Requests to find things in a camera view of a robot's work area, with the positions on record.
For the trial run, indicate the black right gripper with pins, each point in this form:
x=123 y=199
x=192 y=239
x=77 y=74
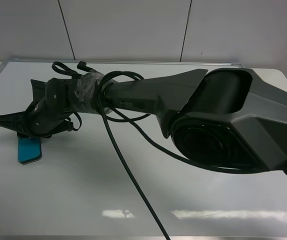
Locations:
x=49 y=112

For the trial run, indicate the blue whiteboard eraser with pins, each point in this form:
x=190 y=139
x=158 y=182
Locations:
x=29 y=150

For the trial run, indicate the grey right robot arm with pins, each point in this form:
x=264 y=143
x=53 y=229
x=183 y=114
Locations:
x=227 y=120

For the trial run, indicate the white whiteboard with aluminium frame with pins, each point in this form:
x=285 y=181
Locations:
x=80 y=187

